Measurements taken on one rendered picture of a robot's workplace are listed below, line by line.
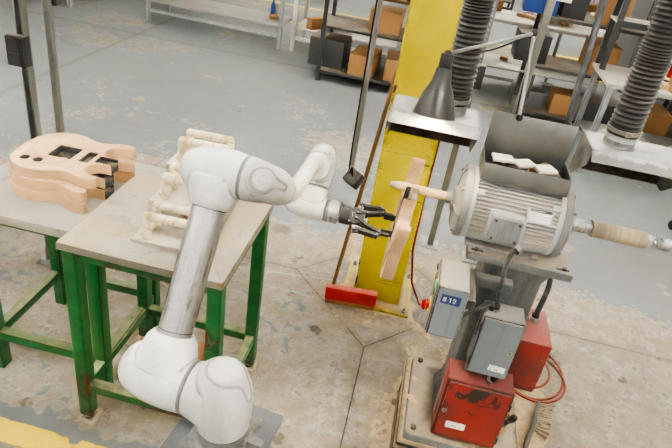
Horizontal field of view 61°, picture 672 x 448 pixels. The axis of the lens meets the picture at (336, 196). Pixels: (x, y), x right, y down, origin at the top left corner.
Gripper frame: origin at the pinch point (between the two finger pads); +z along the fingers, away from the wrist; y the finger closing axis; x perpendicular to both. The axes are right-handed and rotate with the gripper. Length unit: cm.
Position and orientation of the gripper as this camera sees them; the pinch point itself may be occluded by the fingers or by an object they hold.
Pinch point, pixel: (392, 226)
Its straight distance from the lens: 216.6
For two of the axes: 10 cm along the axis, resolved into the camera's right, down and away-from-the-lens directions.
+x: 0.7, -6.3, -7.7
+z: 9.7, 2.3, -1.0
